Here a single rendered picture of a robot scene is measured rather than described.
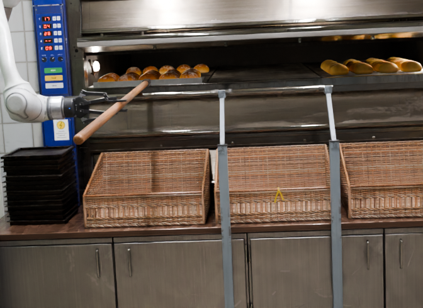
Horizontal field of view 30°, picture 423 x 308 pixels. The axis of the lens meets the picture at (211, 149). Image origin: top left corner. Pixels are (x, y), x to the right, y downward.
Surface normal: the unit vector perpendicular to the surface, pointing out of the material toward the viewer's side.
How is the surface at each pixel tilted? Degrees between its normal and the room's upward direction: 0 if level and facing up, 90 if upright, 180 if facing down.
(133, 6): 70
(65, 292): 90
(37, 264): 90
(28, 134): 90
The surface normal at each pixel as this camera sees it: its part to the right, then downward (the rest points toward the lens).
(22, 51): -0.05, 0.15
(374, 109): -0.06, -0.19
